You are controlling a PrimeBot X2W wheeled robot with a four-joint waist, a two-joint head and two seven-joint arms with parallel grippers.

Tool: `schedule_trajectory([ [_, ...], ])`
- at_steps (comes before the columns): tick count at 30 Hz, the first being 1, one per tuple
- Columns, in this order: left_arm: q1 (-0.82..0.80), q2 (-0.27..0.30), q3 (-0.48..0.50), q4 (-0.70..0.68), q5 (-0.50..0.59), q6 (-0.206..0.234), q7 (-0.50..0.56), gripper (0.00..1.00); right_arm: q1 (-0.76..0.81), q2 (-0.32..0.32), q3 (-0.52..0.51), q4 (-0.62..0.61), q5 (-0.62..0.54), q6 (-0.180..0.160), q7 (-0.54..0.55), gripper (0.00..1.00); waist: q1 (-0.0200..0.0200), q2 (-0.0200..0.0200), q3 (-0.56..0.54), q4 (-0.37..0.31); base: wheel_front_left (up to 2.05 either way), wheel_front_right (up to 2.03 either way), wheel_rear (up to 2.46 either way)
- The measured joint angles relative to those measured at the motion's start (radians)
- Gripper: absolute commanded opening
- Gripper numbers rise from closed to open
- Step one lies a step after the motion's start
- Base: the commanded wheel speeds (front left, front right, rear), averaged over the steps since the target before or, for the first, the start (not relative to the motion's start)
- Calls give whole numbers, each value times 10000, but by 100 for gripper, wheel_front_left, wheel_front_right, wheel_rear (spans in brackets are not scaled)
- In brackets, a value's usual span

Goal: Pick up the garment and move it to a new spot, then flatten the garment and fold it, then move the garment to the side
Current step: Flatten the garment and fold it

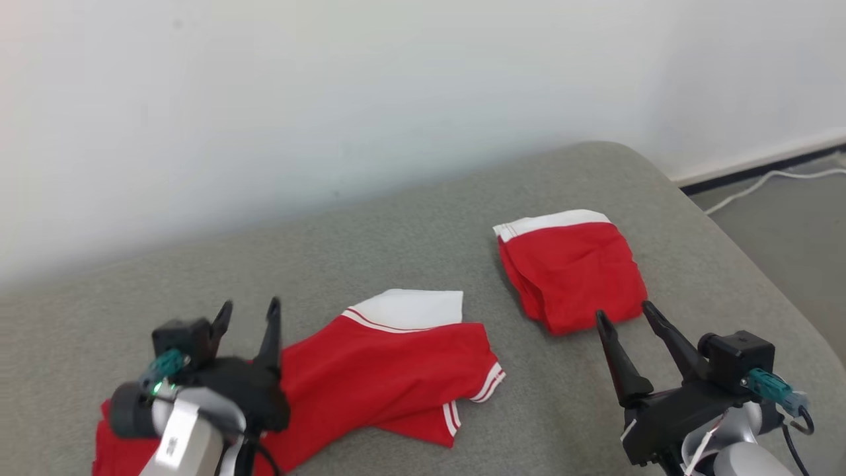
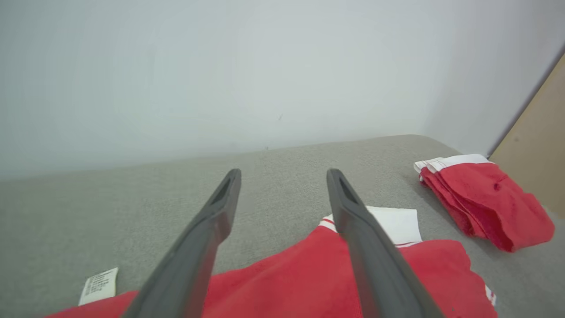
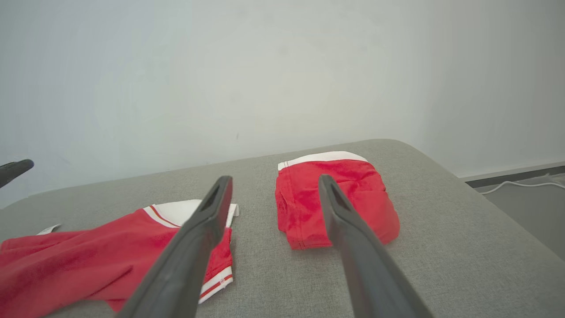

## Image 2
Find tan wooden board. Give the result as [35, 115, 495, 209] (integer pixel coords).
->
[488, 53, 565, 219]

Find red basketball jersey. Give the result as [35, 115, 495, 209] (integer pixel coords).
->
[44, 206, 498, 318]

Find red basketball shorts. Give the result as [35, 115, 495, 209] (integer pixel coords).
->
[414, 154, 556, 253]

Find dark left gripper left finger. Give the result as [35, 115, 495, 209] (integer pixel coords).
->
[121, 168, 242, 318]

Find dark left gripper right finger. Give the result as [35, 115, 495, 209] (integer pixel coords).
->
[326, 168, 444, 318]

